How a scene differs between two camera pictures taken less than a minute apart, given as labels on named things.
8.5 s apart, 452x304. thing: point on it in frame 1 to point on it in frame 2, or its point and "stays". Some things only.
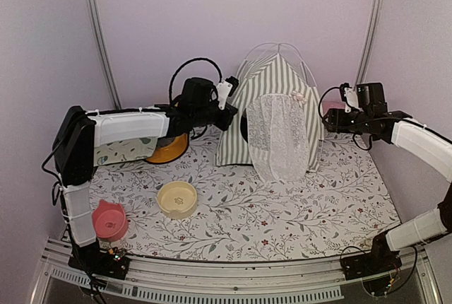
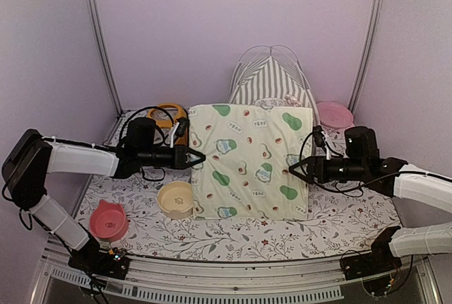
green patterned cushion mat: [109, 153] to [248, 150]
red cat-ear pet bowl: [110, 220] stays
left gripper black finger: [227, 116] to [188, 163]
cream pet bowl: [177, 199] stays
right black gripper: [335, 117] to [311, 163]
